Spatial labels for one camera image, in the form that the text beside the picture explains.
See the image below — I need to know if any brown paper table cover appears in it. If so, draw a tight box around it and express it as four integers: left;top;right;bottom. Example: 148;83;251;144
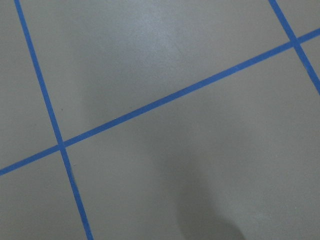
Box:
0;0;320;240

